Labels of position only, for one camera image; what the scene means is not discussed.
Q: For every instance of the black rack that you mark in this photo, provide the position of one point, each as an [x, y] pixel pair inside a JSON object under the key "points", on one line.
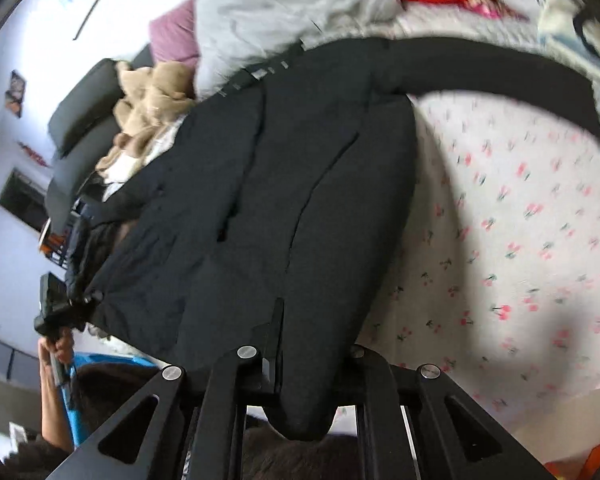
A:
{"points": [[67, 255]]}

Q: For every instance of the small dark wall poster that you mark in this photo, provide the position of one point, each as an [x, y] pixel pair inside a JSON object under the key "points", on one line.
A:
{"points": [[15, 92]]}

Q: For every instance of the grey quilt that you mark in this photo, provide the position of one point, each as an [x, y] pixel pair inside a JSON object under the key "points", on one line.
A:
{"points": [[280, 15]]}

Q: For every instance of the black framed wall panel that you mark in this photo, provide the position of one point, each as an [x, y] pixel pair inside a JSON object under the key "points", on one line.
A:
{"points": [[20, 195]]}

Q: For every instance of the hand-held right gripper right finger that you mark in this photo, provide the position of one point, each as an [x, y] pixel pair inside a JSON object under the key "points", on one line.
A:
{"points": [[375, 385]]}

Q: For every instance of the cherry print bed sheet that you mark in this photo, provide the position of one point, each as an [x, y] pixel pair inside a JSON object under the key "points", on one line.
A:
{"points": [[505, 235]]}

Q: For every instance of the person's left forearm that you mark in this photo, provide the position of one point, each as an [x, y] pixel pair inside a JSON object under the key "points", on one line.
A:
{"points": [[52, 410]]}

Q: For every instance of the red wall sticker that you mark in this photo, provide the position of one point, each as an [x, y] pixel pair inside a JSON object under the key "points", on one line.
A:
{"points": [[32, 155]]}

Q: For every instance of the grey upholstered chair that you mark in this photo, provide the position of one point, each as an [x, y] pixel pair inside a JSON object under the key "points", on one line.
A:
{"points": [[85, 110]]}

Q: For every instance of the pink small item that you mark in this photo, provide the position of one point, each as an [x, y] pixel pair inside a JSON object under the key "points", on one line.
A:
{"points": [[482, 8]]}

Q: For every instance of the orange item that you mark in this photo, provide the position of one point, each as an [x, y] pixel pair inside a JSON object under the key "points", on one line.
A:
{"points": [[47, 240]]}

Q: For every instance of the tan plush bear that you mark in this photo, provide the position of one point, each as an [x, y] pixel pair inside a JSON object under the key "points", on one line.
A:
{"points": [[150, 95]]}

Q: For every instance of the person's left hand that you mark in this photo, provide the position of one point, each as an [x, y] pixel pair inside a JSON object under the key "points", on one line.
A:
{"points": [[62, 347]]}

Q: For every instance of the light blue white garment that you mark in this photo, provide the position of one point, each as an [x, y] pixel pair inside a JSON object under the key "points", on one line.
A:
{"points": [[560, 15]]}

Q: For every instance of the mauve pillow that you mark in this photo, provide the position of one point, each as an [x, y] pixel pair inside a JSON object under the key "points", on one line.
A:
{"points": [[175, 40]]}

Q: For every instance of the blue box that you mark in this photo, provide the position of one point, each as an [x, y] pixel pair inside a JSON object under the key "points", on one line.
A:
{"points": [[110, 360]]}

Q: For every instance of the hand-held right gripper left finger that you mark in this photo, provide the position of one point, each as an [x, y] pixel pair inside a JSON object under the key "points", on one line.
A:
{"points": [[272, 355]]}

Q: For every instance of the black long coat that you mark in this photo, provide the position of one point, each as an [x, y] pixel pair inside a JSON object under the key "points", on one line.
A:
{"points": [[280, 185]]}

